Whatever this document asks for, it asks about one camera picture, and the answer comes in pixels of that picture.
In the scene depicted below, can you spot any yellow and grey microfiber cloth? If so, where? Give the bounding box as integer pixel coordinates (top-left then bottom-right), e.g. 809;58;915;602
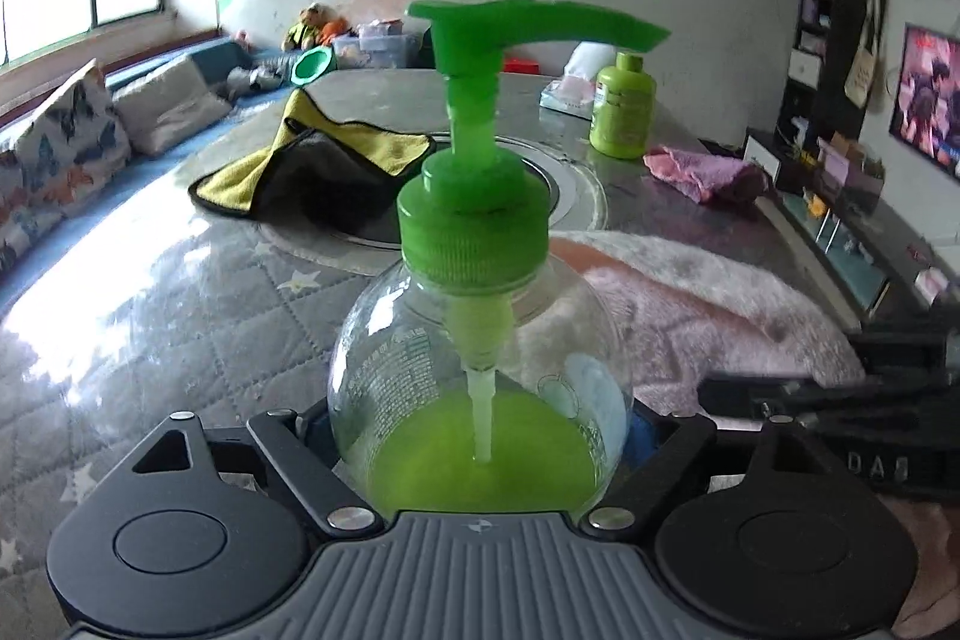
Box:
187;89;438;247

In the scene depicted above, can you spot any blue sofa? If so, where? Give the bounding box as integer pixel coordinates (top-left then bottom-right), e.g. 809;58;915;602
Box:
0;29;301;311

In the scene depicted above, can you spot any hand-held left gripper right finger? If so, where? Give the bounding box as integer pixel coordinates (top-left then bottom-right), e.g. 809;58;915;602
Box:
581;411;837;532

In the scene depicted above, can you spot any clear green pump soap bottle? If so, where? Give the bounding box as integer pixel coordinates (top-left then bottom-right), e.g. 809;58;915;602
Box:
328;0;672;522

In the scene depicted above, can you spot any round black table insert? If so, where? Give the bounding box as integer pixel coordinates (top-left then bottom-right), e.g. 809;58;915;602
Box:
259;131;610;277

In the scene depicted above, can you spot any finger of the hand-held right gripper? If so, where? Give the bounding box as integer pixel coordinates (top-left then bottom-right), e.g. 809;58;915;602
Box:
846;326;950;380
696;374;960;422

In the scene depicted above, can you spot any lime green capped bottle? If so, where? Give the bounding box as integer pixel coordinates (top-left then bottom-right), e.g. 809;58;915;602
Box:
589;51;658;160

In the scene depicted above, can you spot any tissue box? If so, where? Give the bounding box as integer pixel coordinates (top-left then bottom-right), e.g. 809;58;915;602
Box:
538;76;598;121

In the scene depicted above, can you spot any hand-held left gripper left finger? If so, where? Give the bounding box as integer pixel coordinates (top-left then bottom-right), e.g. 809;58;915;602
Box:
129;410;380;532

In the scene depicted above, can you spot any green plastic bowl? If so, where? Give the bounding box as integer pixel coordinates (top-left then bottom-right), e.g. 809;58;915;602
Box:
292;47;335;88

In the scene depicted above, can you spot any grey cushion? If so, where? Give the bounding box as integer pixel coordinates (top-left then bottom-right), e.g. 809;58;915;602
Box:
112;53;233;155

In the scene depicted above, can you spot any low television cabinet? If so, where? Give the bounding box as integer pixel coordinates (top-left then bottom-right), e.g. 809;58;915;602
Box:
741;126;960;335

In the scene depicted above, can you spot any butterfly print pillow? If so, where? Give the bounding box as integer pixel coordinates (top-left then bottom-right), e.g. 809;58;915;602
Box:
0;59;133;281

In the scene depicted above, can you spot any stuffed toy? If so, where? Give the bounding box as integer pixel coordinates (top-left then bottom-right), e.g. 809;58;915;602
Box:
281;2;350;53

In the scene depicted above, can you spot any small pink cloth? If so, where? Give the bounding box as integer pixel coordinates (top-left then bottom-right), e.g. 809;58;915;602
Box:
643;145;773;206

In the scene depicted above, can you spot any pale pink fluffy towel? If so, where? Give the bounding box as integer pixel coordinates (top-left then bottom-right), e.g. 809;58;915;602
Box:
517;231;869;417

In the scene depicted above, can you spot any television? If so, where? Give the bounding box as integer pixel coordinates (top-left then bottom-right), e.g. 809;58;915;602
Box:
889;21;960;184

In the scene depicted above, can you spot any white bag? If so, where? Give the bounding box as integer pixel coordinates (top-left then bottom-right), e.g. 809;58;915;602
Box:
562;42;618;83

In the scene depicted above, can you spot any beige tote bag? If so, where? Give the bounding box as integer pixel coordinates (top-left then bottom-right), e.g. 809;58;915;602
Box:
843;0;890;109

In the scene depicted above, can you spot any clear plastic storage box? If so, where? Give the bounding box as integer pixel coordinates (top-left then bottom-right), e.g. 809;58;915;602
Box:
334;20;425;72

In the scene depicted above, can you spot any grey crumpled clothing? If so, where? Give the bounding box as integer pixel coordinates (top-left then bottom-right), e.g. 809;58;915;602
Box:
225;59;298;101

